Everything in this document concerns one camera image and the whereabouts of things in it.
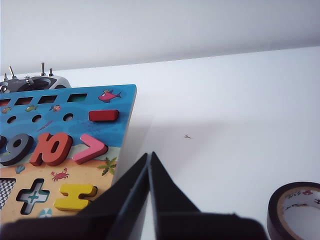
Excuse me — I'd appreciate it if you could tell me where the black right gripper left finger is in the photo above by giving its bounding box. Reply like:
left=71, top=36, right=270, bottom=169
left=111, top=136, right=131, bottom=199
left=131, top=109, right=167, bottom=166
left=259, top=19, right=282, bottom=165
left=77, top=152, right=150, bottom=240

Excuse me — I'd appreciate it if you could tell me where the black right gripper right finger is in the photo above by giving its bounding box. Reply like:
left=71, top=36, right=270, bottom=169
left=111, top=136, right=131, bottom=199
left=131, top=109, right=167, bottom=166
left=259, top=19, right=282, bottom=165
left=149, top=151, right=202, bottom=214

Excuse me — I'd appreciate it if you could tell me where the yellow equals sign piece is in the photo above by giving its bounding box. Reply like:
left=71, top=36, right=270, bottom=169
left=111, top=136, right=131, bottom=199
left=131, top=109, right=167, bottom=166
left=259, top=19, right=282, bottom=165
left=54, top=184, right=99, bottom=212

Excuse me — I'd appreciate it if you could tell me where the wooden number shape puzzle board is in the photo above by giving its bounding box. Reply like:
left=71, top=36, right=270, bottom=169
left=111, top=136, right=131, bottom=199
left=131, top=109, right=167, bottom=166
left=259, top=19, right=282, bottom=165
left=0, top=84, right=138, bottom=224

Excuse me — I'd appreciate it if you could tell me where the pink greater-than sign piece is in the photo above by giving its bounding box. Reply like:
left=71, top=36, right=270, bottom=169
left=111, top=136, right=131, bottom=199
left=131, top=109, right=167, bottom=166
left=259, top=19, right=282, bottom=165
left=72, top=133, right=108, bottom=165

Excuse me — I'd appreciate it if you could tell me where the red minus sign piece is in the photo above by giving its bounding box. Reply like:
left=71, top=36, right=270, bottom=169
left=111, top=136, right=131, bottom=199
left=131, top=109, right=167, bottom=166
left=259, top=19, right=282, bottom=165
left=88, top=109, right=120, bottom=123

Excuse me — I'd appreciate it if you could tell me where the orange number ten piece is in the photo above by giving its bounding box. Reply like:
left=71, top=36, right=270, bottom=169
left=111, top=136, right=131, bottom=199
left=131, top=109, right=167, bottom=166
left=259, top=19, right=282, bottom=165
left=29, top=131, right=74, bottom=167

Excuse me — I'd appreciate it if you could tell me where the black tape roll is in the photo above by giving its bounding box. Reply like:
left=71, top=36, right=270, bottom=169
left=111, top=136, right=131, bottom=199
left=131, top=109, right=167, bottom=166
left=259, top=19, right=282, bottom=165
left=266, top=181, right=320, bottom=240

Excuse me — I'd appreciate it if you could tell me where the dark blue number nine piece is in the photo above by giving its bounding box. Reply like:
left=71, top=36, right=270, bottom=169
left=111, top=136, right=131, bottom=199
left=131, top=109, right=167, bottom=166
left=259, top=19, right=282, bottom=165
left=0, top=133, right=34, bottom=167

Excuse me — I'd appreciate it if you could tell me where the grey radio remote controller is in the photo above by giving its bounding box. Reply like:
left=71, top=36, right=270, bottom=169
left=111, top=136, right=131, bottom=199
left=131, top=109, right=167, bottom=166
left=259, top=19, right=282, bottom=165
left=0, top=62, right=71, bottom=94

